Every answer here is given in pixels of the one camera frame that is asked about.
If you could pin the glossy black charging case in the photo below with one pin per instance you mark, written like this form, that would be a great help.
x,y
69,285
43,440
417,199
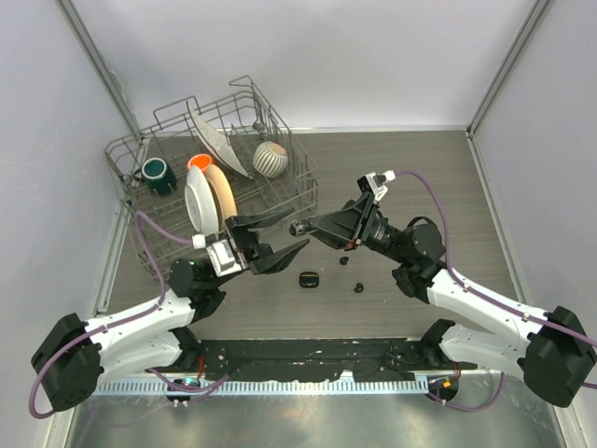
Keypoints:
x,y
309,280

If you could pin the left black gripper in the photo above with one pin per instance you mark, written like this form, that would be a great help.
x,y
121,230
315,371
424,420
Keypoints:
x,y
248,243

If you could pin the white slotted cable duct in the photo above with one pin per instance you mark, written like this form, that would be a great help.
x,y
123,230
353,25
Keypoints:
x,y
345,385

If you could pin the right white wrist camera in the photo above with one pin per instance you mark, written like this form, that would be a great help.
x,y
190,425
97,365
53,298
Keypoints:
x,y
375,183

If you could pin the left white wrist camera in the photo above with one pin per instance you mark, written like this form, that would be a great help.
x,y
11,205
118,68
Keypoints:
x,y
223,258

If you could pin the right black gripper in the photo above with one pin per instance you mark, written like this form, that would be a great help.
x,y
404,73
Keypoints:
x,y
349,225

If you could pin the beige round plate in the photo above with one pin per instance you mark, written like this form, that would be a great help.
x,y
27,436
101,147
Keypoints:
x,y
220,185

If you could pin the white round plate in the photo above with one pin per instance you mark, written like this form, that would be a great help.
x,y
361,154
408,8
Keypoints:
x,y
200,202

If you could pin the striped ceramic bowl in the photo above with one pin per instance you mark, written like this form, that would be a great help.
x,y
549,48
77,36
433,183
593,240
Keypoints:
x,y
270,159

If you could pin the orange cup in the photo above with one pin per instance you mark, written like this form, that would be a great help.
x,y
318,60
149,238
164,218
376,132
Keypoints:
x,y
202,161

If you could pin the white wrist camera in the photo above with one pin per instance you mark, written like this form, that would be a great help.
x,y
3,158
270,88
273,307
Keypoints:
x,y
223,258
375,183

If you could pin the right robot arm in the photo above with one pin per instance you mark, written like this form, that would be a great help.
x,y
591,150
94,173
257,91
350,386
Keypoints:
x,y
548,350

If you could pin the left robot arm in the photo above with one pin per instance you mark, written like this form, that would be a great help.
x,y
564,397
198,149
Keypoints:
x,y
78,355

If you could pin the grey wire dish rack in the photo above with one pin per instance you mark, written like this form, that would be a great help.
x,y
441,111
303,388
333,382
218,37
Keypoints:
x,y
247,119

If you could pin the dark green mug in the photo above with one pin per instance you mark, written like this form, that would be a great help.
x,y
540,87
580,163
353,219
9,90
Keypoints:
x,y
158,176

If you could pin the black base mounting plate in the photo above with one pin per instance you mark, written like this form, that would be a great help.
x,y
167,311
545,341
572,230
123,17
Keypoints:
x,y
313,360

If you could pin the dusty black oval case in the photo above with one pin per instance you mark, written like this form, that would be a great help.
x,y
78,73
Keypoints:
x,y
300,227

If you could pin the grey tilted plate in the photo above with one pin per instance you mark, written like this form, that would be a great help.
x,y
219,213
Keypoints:
x,y
229,150

